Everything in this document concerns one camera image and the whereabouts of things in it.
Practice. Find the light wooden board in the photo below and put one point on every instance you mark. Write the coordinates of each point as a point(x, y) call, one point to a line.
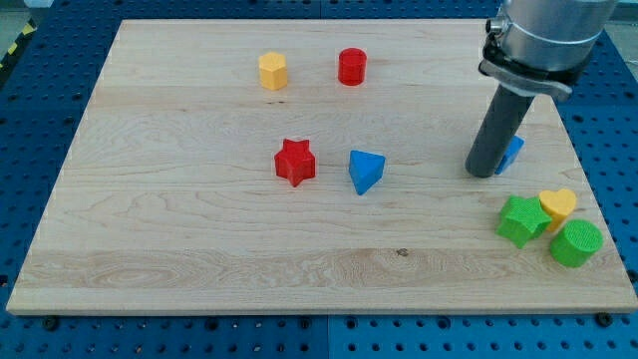
point(168, 202)

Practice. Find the red star block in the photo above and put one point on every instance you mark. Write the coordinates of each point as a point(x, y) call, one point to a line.
point(295, 162)

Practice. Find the red cylinder block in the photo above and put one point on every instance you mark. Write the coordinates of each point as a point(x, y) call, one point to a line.
point(352, 66)

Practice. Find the yellow hexagon block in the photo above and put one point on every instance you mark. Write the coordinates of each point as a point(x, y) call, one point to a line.
point(273, 71)

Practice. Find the dark grey cylindrical pointer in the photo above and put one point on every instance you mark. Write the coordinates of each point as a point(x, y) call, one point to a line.
point(501, 121)

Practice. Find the green star block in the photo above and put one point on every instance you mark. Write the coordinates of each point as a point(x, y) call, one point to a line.
point(522, 219)

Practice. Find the green cylinder block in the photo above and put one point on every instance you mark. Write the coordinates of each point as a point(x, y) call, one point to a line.
point(576, 242)

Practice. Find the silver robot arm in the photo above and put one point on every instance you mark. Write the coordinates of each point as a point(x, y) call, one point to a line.
point(537, 47)

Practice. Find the blue triangle block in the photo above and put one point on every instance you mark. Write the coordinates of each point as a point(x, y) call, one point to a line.
point(365, 170)

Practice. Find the yellow heart block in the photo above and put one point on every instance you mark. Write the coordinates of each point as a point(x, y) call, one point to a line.
point(558, 204)

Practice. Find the blue cube block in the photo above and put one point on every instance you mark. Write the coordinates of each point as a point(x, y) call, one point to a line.
point(510, 154)

